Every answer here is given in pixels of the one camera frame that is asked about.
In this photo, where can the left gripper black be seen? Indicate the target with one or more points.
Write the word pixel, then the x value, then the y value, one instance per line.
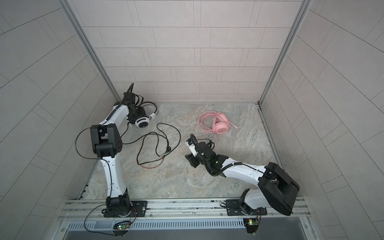
pixel 142 113

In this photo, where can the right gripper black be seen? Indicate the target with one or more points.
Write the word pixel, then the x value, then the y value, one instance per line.
pixel 191 159

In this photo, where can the white black headphones with cable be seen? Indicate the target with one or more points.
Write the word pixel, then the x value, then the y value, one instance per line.
pixel 160 158

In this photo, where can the pink headphones with cable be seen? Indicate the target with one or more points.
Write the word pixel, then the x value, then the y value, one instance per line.
pixel 220 124

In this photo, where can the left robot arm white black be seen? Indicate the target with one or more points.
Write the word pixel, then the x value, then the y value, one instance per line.
pixel 107 144

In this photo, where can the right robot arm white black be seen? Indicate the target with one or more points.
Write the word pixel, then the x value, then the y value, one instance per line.
pixel 276 189

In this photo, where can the right circuit board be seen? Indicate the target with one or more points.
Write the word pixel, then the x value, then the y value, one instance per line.
pixel 251 225

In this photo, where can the left circuit board green led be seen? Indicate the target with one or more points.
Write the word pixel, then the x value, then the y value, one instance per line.
pixel 122 226

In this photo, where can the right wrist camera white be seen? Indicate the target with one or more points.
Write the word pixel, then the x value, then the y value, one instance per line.
pixel 191 146

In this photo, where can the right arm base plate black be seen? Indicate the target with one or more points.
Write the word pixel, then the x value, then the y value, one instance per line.
pixel 238 207

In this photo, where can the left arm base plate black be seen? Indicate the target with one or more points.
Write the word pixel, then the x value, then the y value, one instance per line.
pixel 138 209

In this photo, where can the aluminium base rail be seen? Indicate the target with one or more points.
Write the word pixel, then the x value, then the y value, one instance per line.
pixel 171 214

